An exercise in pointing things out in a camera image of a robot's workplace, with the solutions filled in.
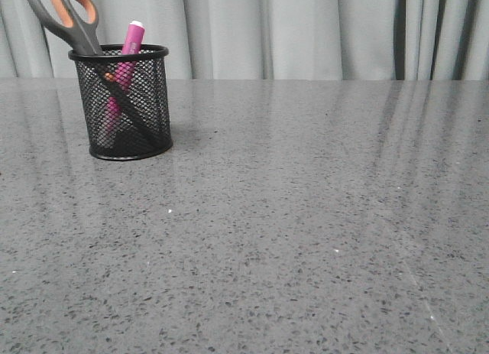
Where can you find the pink marker pen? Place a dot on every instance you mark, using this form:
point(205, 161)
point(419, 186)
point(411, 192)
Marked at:
point(123, 76)

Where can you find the grey orange scissors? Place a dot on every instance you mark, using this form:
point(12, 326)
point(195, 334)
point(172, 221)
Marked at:
point(77, 23)

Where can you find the black mesh pen holder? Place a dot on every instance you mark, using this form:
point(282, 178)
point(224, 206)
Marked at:
point(143, 130)

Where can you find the grey curtain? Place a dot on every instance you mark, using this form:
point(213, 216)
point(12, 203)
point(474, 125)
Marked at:
point(310, 39)

